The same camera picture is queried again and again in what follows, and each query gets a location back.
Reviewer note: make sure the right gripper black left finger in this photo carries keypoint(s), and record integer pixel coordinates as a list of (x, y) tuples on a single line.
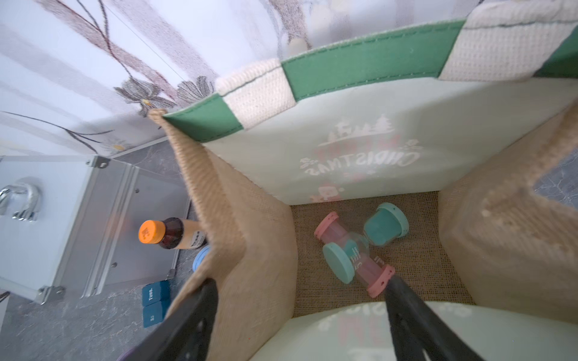
[(186, 334)]

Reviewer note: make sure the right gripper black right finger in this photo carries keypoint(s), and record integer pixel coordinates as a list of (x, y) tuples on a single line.
[(416, 331)]

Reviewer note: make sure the pink hourglass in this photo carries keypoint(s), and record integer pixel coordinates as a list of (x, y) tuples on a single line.
[(348, 255)]

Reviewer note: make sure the green hourglass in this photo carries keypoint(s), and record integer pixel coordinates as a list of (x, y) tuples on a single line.
[(384, 226)]

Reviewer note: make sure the green burlap canvas bag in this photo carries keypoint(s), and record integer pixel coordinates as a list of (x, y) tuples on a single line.
[(453, 118)]

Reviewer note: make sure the blue hourglass near bag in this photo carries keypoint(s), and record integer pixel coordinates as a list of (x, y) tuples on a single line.
[(201, 255)]

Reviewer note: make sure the teal pill box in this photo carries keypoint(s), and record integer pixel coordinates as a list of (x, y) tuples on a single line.
[(156, 300)]

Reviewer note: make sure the brown bottle orange cap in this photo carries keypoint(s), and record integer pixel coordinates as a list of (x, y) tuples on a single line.
[(172, 234)]

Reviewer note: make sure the silver aluminium case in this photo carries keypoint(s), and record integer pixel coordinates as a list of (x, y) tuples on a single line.
[(69, 225)]

